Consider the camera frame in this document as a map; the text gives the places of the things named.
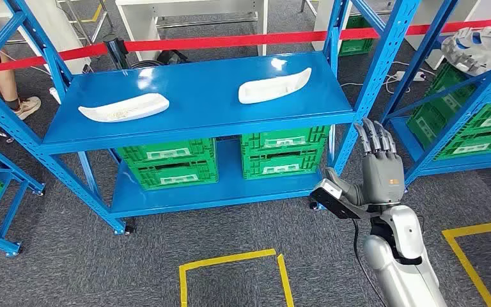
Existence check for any black barrier post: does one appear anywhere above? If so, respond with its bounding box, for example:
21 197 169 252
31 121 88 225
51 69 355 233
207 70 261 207
102 33 130 71

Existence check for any red barrier belt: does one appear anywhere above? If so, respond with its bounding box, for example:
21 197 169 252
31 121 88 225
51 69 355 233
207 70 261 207
0 17 491 75

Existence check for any silver cast metal part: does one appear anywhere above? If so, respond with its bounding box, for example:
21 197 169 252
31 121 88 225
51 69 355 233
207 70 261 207
440 26 491 87

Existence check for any blue steel shelving rack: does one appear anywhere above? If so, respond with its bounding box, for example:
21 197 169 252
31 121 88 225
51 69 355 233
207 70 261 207
0 0 422 237
378 0 491 187
0 134 46 258

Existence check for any white part with handwriting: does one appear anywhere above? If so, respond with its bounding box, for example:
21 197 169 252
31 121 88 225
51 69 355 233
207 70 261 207
77 92 171 123

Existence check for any black bag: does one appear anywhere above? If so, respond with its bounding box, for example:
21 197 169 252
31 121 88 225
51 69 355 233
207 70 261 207
156 49 190 65

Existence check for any person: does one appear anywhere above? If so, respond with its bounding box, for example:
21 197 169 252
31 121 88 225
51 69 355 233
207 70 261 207
0 0 42 126

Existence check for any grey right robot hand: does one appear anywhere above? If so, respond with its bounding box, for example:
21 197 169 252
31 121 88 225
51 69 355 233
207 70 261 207
323 118 407 208

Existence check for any white cabinet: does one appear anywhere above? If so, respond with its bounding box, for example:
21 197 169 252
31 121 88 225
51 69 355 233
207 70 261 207
0 0 91 76

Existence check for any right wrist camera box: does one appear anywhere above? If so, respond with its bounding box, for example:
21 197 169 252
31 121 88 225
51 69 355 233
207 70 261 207
309 178 373 220

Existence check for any white curved plastic part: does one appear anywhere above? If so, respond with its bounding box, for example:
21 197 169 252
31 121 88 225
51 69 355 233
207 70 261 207
237 67 313 105

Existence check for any black domed post base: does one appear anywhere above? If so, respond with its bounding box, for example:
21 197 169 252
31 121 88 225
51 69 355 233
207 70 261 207
129 59 164 70

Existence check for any steel table frame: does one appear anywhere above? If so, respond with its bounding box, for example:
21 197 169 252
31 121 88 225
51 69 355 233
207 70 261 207
56 0 114 46

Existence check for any white power cable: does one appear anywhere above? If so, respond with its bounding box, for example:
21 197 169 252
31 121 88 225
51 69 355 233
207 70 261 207
340 61 437 95

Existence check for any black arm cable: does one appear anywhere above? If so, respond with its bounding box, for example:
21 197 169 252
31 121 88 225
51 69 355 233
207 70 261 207
350 218 378 307

